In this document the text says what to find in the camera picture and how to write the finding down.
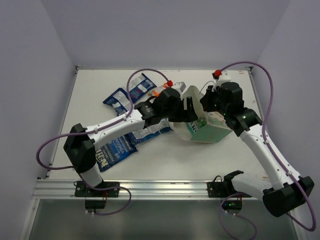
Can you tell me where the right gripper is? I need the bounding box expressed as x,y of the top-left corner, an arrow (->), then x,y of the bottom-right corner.
200,84 -> 230,117

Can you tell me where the green candy bag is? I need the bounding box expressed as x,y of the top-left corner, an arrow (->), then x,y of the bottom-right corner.
186,117 -> 207,135

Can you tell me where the green paper bag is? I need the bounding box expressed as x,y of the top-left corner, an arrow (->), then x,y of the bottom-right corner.
169,85 -> 232,144

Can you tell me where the orange white snack bag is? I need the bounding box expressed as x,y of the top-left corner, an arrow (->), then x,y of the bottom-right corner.
148,83 -> 170,97

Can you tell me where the blue white snack bag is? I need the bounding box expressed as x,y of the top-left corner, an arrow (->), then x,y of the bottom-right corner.
128,73 -> 156,103

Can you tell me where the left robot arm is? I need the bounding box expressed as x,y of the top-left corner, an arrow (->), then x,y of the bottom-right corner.
63,88 -> 198,197

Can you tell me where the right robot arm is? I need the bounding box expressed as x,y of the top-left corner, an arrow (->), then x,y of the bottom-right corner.
200,81 -> 315,217

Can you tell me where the right black control box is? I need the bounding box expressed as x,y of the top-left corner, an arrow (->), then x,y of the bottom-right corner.
222,200 -> 243,212

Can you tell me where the black control box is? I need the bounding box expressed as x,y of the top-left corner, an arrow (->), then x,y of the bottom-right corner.
222,200 -> 243,212
84,198 -> 107,212

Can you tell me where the left black control box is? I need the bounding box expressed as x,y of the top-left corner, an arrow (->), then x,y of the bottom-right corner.
84,198 -> 107,212

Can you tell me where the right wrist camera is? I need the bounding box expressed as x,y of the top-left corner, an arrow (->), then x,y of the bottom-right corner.
212,69 -> 231,91

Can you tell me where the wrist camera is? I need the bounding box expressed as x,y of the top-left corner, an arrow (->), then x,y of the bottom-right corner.
212,69 -> 231,91
164,80 -> 186,95

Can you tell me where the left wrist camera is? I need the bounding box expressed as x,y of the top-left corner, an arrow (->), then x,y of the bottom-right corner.
164,80 -> 186,95

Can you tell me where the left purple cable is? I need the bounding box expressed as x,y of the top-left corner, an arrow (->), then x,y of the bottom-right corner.
35,68 -> 173,188

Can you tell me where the purple cable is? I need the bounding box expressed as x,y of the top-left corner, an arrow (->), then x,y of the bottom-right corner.
217,60 -> 317,240
35,68 -> 173,188

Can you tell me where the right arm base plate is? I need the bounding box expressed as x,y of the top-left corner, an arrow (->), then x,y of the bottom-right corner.
206,181 -> 240,198

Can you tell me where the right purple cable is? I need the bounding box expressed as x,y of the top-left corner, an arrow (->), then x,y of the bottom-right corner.
217,60 -> 317,240

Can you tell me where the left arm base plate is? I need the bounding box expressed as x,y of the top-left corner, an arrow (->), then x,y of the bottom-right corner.
74,181 -> 120,198

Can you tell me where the aluminium rail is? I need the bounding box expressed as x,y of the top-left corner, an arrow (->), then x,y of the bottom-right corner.
33,177 -> 297,201

